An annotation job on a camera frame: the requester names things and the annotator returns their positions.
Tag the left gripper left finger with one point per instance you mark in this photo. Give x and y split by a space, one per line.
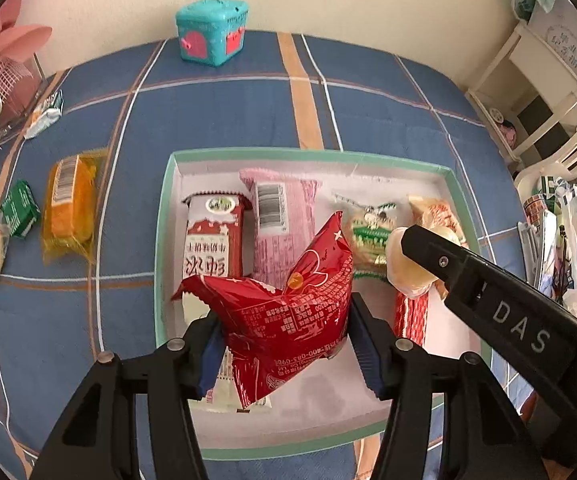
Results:
95 436

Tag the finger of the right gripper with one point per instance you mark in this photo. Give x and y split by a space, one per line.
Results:
457 267

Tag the pink snack packet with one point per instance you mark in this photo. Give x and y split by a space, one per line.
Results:
283 207

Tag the green cow biscuit packet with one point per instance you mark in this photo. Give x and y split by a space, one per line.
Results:
367 228

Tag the yellow cake packet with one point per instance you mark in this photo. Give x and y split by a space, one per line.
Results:
68 214

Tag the white jelly cup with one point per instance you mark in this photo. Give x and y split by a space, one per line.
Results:
403 273

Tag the long red patterned packet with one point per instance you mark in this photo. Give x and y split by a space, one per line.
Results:
411 315

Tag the teal toy house box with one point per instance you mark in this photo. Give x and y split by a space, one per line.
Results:
211 32

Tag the white printed snack packet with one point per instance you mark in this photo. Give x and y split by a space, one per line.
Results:
223 396

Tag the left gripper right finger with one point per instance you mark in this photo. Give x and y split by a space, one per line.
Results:
483 436

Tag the small white snack wrapper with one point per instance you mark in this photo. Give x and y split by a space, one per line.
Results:
45 114

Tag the green snack packet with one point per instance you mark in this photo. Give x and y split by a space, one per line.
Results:
19 209

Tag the dark red milk biscuit packet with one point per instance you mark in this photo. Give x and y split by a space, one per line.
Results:
213 242

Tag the clutter of bags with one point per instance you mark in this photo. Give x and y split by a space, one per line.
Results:
548 239

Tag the blue plaid tablecloth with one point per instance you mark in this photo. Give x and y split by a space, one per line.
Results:
144 103

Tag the bright red snack bag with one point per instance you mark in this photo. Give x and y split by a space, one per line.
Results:
275 333

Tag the clear glass vase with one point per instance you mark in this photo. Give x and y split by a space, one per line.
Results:
20 86

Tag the teal rimmed white tray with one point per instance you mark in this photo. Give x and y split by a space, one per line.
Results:
327 404

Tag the orange chips packet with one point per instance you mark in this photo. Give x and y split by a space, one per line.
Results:
436 215

